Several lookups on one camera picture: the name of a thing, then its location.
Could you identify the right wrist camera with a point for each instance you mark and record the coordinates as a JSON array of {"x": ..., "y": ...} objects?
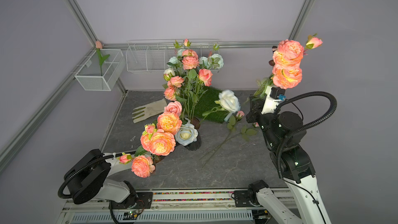
[{"x": 274, "y": 95}]

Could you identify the magenta rose stem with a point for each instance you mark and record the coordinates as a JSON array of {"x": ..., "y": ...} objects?
[{"x": 231, "y": 126}]

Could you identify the white rose stem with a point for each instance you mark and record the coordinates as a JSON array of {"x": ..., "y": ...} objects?
[{"x": 229, "y": 102}]

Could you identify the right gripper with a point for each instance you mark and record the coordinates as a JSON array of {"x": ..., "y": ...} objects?
[{"x": 255, "y": 108}]

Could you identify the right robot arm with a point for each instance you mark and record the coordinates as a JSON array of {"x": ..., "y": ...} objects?
[{"x": 295, "y": 168}]

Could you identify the pale blue rose spray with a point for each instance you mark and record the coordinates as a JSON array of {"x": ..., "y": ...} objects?
[{"x": 214, "y": 60}]

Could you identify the beige garden glove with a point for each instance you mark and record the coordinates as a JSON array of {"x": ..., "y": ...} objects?
[{"x": 146, "y": 111}]

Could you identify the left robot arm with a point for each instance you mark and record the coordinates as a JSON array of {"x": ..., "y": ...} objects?
[{"x": 89, "y": 179}]

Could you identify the large peach peony spray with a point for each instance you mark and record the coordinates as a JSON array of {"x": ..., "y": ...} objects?
[{"x": 157, "y": 140}]

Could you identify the white blue rose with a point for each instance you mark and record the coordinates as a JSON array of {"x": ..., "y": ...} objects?
[{"x": 187, "y": 134}]

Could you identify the dark glass vase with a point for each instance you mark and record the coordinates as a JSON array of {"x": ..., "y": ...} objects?
[{"x": 196, "y": 144}]

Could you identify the small peach rose spray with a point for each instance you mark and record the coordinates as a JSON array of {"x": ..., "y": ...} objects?
[{"x": 187, "y": 78}]

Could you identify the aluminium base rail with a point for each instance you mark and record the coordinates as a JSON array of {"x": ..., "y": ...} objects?
[{"x": 176, "y": 207}]

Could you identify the white wire wall rack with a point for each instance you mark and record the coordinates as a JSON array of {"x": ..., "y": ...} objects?
[{"x": 154, "y": 55}]

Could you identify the pink rose stem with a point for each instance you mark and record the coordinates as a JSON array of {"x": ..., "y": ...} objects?
[{"x": 174, "y": 107}]

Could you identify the green artificial grass mat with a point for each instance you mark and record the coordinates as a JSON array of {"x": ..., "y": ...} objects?
[{"x": 207, "y": 102}]

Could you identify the white mesh wall basket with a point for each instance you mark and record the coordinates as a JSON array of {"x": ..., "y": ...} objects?
[{"x": 89, "y": 75}]

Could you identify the peach peony bunch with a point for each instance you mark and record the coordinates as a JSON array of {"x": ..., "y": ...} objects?
[{"x": 286, "y": 61}]

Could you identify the pink tulip stem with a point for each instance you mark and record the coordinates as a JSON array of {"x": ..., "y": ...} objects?
[{"x": 101, "y": 58}]

